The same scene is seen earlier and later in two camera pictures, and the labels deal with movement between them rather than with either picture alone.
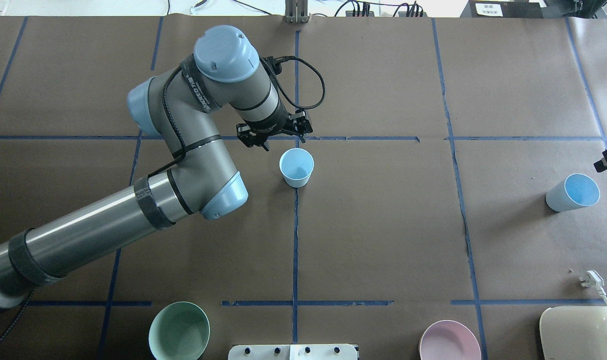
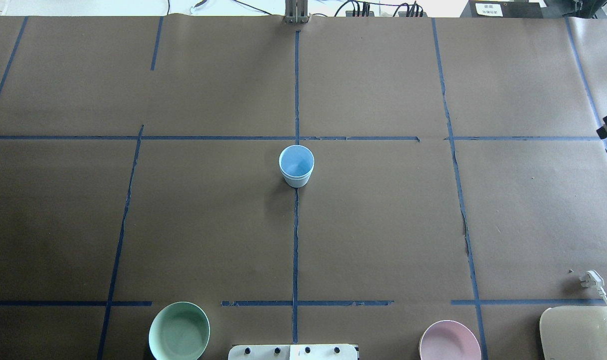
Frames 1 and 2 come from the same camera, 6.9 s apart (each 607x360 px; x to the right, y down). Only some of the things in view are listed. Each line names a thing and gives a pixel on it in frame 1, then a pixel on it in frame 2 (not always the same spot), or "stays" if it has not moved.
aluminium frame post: (296, 11) stays
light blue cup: (578, 190) to (296, 162)
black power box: (503, 9) stays
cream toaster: (578, 332) stays
